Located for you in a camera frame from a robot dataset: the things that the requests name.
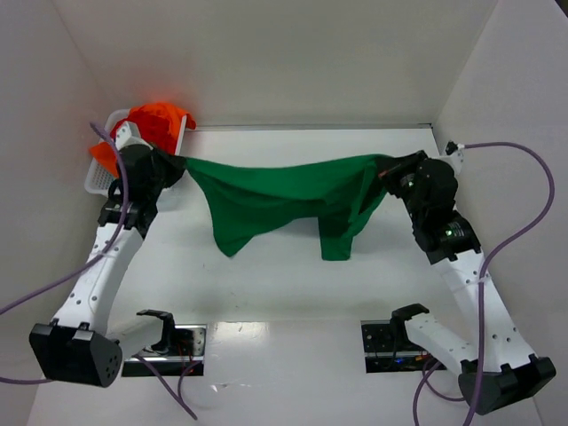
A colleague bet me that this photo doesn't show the green t shirt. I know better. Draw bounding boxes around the green t shirt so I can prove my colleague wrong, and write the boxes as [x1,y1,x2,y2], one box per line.
[185,154,392,261]

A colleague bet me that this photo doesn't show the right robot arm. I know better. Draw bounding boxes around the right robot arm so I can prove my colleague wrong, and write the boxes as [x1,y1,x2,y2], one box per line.
[379,147,556,421]

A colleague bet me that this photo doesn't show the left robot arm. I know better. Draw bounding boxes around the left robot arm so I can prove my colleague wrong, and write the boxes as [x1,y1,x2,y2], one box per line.
[29,144,185,388]

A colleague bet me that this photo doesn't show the orange t shirt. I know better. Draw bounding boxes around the orange t shirt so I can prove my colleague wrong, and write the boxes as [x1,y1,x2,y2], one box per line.
[88,101,198,179]

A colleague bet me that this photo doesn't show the white plastic basket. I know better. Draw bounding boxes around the white plastic basket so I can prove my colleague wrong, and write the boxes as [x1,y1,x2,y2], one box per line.
[84,109,187,196]

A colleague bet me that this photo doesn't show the red t shirt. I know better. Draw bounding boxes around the red t shirt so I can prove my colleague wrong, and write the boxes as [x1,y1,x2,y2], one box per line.
[110,119,126,141]

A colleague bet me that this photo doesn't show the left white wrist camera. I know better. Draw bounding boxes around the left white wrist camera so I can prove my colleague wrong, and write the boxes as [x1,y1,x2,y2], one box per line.
[114,121,146,151]

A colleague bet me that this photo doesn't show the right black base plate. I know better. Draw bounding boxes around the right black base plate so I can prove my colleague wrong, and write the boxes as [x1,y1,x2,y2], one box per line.
[360,320,437,374]

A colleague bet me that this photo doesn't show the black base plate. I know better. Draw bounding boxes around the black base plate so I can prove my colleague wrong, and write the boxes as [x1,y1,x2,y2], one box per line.
[360,320,437,374]
[138,324,207,377]

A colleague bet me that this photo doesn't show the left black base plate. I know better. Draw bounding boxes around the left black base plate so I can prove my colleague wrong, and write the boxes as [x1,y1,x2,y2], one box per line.
[138,324,207,377]

